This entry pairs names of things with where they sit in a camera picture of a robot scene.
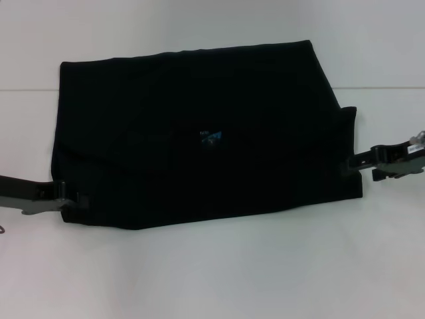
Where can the black shirt with FREE print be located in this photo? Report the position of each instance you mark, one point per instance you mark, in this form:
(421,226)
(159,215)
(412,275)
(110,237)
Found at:
(199,166)

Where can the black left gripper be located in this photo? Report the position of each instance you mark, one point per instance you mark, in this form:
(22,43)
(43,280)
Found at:
(26,196)

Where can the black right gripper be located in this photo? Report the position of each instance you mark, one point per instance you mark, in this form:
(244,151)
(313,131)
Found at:
(398,159)

